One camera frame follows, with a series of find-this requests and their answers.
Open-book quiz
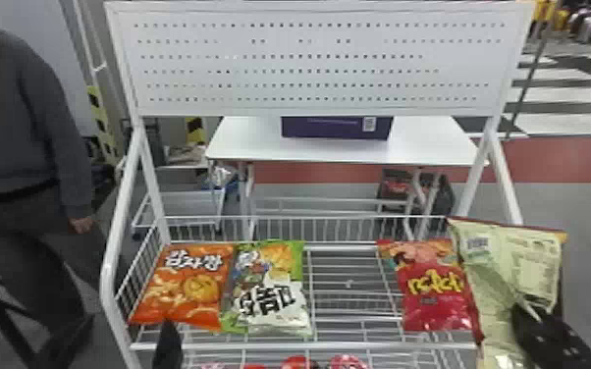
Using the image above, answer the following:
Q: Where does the red snack packet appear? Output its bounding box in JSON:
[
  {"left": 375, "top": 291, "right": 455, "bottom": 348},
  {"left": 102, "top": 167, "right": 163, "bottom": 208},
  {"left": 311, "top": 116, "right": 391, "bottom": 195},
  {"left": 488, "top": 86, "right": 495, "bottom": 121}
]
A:
[{"left": 376, "top": 237, "right": 484, "bottom": 343}]

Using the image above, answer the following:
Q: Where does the white wire rack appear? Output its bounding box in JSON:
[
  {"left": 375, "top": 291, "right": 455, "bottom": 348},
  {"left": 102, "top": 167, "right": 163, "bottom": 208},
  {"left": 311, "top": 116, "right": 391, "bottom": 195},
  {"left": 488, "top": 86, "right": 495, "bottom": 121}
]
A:
[{"left": 98, "top": 0, "right": 537, "bottom": 369}]

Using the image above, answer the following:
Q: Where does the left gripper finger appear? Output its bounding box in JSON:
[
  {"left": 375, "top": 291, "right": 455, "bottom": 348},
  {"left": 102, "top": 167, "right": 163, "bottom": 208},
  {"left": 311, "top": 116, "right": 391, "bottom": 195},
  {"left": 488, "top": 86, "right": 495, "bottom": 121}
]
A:
[{"left": 151, "top": 319, "right": 185, "bottom": 369}]

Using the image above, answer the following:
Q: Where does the orange snack packet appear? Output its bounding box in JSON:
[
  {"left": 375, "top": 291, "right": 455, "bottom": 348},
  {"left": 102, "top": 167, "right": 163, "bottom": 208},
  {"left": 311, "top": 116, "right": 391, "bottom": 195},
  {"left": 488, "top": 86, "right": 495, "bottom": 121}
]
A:
[{"left": 129, "top": 242, "right": 237, "bottom": 332}]

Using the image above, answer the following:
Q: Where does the purple crate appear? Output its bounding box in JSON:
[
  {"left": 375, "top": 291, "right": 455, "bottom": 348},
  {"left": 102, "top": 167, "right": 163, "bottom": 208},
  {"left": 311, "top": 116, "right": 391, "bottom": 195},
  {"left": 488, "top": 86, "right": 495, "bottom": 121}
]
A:
[{"left": 280, "top": 115, "right": 395, "bottom": 142}]

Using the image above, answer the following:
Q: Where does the person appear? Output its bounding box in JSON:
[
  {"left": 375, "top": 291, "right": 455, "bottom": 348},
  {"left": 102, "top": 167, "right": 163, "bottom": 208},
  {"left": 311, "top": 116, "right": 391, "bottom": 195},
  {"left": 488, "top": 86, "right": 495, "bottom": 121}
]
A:
[{"left": 0, "top": 10, "right": 99, "bottom": 369}]

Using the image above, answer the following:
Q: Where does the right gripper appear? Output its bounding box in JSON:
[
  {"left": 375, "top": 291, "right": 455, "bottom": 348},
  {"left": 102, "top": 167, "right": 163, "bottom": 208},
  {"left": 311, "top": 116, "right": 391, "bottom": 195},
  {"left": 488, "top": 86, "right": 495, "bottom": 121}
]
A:
[{"left": 510, "top": 303, "right": 565, "bottom": 363}]

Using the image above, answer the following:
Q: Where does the red noodle cup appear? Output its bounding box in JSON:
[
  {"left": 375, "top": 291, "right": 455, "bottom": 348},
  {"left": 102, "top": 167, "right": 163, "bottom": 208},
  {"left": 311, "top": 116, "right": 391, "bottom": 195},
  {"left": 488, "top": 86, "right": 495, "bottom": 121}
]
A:
[
  {"left": 280, "top": 354, "right": 319, "bottom": 369},
  {"left": 328, "top": 353, "right": 370, "bottom": 369}
]

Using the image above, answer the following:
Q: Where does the yellow black striped post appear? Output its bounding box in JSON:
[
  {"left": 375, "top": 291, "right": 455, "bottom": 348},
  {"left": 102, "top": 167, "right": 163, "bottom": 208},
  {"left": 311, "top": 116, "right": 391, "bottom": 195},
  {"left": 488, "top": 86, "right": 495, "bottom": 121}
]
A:
[
  {"left": 185, "top": 116, "right": 208, "bottom": 146},
  {"left": 85, "top": 83, "right": 123, "bottom": 164}
]

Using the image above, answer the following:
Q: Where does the pale green snack packet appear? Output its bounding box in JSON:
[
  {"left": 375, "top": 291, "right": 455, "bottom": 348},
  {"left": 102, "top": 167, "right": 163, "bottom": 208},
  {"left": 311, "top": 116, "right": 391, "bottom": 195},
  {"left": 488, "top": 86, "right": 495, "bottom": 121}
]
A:
[{"left": 447, "top": 216, "right": 568, "bottom": 369}]

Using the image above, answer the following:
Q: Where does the white side table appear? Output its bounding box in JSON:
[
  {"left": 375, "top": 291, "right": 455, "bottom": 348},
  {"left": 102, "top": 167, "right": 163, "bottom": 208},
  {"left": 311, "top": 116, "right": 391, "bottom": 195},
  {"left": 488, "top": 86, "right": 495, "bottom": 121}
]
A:
[{"left": 204, "top": 115, "right": 489, "bottom": 240}]

